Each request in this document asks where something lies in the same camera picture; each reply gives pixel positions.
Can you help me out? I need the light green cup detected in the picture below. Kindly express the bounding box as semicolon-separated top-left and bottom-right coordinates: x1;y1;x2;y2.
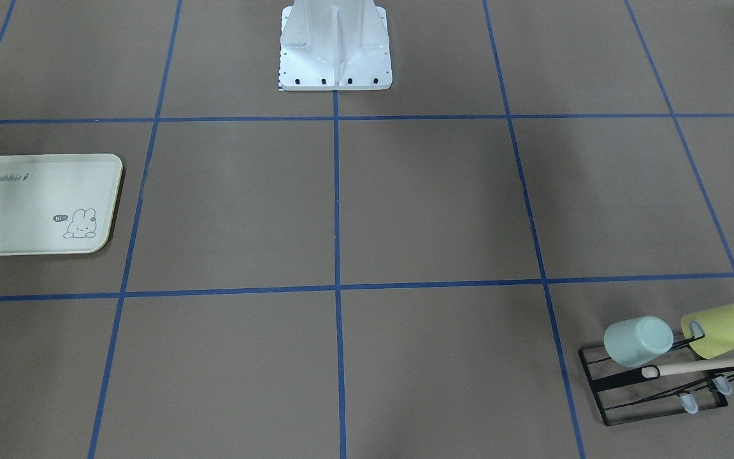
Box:
603;316;673;368

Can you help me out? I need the wooden rack handle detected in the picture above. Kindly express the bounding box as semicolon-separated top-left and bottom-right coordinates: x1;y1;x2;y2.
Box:
640;358;734;379

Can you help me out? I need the yellow cup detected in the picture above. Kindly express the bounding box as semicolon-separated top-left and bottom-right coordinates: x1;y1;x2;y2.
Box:
680;304;734;358

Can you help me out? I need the cream rabbit tray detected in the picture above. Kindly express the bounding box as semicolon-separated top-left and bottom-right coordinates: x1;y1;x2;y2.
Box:
0;153;124;256

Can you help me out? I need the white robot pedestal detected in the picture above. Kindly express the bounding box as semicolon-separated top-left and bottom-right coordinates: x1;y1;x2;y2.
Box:
278;1;393;91

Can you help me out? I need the black wire cup rack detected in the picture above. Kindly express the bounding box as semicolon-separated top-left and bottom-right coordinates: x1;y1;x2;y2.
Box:
577;337;734;426

